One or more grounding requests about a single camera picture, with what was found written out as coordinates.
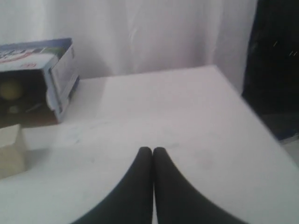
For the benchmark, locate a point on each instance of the blue white cardboard box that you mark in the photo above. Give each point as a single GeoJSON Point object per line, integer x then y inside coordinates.
{"type": "Point", "coordinates": [48, 72]}

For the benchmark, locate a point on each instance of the yellow tennis ball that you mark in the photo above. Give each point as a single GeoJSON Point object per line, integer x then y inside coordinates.
{"type": "Point", "coordinates": [11, 90]}

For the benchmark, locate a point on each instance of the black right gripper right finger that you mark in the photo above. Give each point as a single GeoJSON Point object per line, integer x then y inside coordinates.
{"type": "Point", "coordinates": [177, 201]}

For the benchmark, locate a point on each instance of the dark object beside table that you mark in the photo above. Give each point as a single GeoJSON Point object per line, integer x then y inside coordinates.
{"type": "Point", "coordinates": [271, 82]}

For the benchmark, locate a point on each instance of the light wooden cube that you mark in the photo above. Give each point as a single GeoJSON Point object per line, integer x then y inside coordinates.
{"type": "Point", "coordinates": [13, 151]}

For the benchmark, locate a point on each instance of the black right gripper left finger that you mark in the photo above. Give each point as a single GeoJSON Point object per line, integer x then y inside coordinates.
{"type": "Point", "coordinates": [131, 201]}

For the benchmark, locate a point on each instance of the white backdrop curtain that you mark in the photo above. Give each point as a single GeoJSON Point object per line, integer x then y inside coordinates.
{"type": "Point", "coordinates": [115, 37]}

